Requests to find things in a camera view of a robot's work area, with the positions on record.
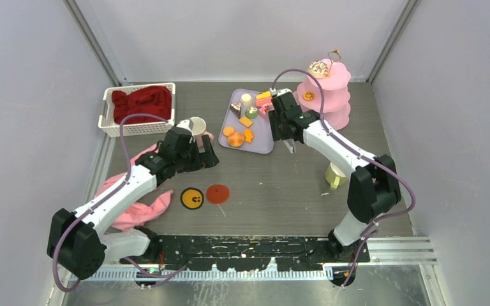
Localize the round orange flat cookie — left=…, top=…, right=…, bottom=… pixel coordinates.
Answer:
left=223, top=126, right=235, bottom=137

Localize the black yellow face coaster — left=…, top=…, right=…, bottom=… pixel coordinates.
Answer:
left=180, top=187, right=204, bottom=210

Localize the chocolate cake slice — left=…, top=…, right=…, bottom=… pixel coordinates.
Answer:
left=229, top=102, right=242, bottom=119

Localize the orange square biscuit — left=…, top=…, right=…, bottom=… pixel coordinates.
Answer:
left=239, top=117, right=254, bottom=128

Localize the cream cylinder cake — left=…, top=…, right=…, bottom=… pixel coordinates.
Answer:
left=240, top=93, right=253, bottom=107

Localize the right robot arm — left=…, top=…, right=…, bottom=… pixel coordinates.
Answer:
left=268, top=89, right=401, bottom=262

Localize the white plastic basket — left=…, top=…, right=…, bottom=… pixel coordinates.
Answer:
left=98, top=82, right=176, bottom=138

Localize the pink cloth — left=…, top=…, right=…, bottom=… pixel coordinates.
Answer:
left=94, top=144, right=174, bottom=232

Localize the orange fish-shaped pastry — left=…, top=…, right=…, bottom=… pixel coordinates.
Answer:
left=243, top=129, right=254, bottom=143

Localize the pink mug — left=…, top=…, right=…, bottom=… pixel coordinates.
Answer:
left=189, top=117, right=214, bottom=143

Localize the pink three-tier cake stand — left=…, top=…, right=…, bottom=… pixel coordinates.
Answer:
left=293, top=49, right=351, bottom=130

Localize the pink square cake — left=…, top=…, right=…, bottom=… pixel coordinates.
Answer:
left=258, top=104, right=272, bottom=121

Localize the round orange lattice cookie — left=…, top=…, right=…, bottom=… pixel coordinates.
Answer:
left=302, top=91, right=315, bottom=101

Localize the yellow pink layered cake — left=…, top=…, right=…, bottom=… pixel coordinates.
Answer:
left=255, top=91, right=272, bottom=108

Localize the orange round bun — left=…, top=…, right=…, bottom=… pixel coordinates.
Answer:
left=227, top=131, right=246, bottom=147

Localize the yellow-green mug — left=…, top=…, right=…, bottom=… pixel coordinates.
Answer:
left=325, top=163, right=348, bottom=190

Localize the red tomato coaster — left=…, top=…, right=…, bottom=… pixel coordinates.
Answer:
left=205, top=184, right=230, bottom=205

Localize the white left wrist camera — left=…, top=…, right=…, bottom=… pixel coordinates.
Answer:
left=175, top=119, right=195, bottom=136

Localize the dark red towel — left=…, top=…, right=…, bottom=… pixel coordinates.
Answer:
left=111, top=85, right=172, bottom=124

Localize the lavender serving tray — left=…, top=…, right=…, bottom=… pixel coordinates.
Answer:
left=216, top=89, right=274, bottom=154

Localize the sprinkled donut cake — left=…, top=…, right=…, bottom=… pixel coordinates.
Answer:
left=308, top=61, right=329, bottom=79

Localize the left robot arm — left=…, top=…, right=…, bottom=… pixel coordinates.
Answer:
left=47, top=126, right=219, bottom=280

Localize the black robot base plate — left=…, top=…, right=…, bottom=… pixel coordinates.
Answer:
left=132, top=235, right=370, bottom=272

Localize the green round cake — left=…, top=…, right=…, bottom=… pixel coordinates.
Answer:
left=245, top=106, right=258, bottom=120

